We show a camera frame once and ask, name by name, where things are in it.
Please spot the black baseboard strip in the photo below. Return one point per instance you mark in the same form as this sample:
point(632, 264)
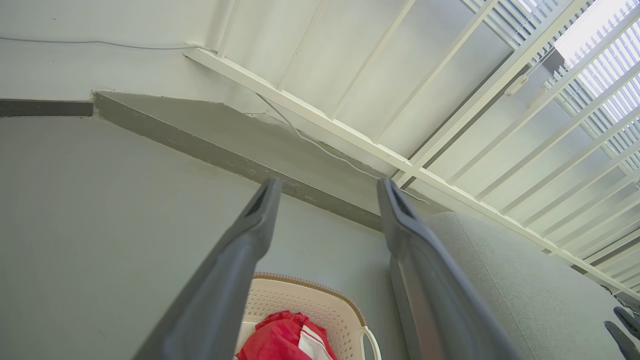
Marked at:
point(45, 107)

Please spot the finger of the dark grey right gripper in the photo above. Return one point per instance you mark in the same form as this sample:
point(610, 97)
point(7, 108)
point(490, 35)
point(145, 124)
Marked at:
point(629, 320)
point(622, 342)

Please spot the grey fabric sofa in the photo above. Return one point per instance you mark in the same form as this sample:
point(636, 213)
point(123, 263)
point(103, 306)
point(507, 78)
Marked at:
point(525, 300)

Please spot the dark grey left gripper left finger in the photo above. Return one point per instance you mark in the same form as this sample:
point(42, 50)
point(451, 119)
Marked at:
point(215, 295)

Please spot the white wooden railing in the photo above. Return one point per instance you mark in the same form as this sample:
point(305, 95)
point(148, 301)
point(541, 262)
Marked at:
point(300, 102)

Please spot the cream perforated plastic laundry basket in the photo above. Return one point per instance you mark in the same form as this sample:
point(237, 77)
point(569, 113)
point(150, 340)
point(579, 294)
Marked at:
point(300, 300)

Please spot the red and white garment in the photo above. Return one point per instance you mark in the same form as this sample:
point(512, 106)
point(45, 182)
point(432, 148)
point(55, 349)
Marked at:
point(280, 340)

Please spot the white window blinds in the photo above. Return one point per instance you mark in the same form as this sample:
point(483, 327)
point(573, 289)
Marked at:
point(610, 65)

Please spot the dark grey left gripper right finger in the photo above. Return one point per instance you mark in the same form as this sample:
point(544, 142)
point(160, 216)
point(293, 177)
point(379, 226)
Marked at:
point(425, 290)

